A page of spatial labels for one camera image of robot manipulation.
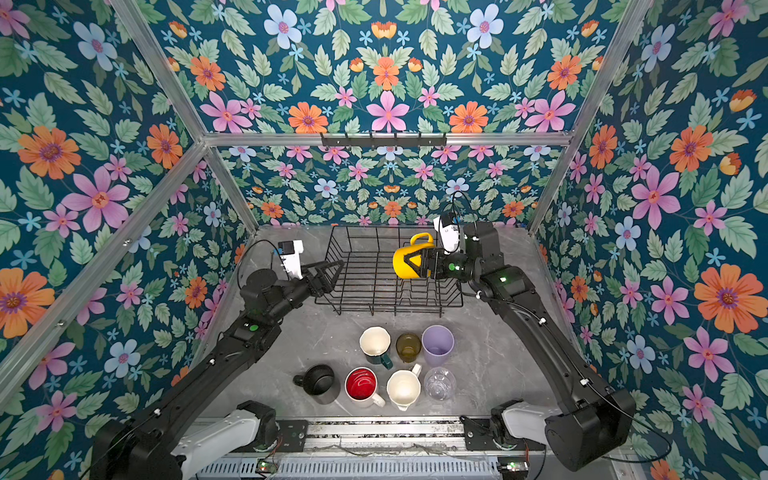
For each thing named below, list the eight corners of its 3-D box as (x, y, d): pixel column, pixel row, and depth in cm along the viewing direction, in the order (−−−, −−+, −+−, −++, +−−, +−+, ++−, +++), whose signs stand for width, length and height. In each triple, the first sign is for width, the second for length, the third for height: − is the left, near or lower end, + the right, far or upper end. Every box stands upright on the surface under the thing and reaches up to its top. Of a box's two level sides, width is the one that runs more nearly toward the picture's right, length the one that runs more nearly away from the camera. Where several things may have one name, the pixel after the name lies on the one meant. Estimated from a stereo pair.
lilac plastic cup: (422, 368, 86) (424, 353, 77) (421, 341, 91) (423, 324, 82) (451, 368, 86) (456, 353, 77) (448, 341, 91) (453, 324, 82)
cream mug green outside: (362, 376, 85) (357, 361, 76) (365, 343, 92) (361, 326, 82) (392, 376, 85) (390, 361, 76) (393, 343, 92) (391, 326, 82)
